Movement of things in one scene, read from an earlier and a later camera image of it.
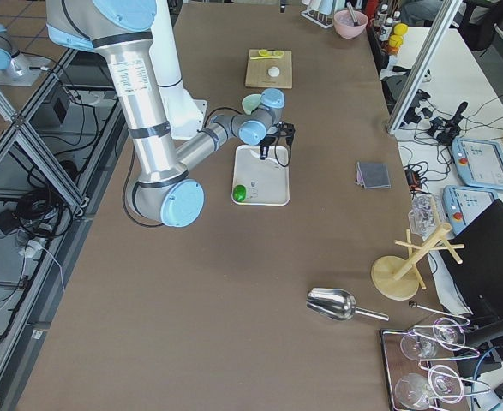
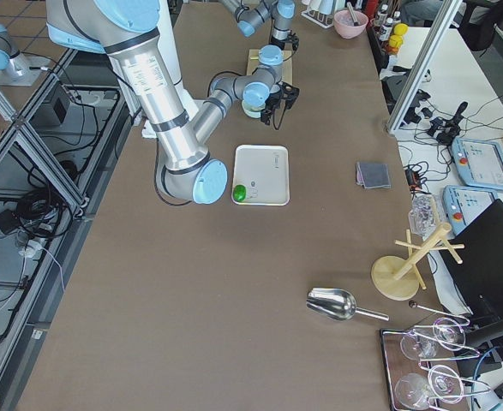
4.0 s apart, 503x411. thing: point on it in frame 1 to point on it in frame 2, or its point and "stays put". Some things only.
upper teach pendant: (482, 163) stays put
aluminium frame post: (423, 65) stays put
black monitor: (491, 275) stays put
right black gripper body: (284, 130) to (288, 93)
